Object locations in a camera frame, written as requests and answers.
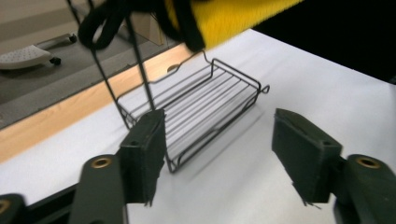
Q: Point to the yellow cloth with black trim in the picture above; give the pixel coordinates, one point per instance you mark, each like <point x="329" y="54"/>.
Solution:
<point x="230" y="18"/>

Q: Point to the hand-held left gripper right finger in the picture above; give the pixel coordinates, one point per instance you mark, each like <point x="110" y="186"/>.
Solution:
<point x="306" y="158"/>

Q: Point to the white chair base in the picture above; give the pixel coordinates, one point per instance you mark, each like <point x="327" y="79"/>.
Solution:
<point x="25" y="57"/>

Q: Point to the wooden desk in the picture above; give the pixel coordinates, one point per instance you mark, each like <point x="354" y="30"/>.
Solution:
<point x="152" y="31"/>

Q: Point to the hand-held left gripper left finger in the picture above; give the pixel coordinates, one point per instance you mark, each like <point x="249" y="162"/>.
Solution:
<point x="143" y="155"/>

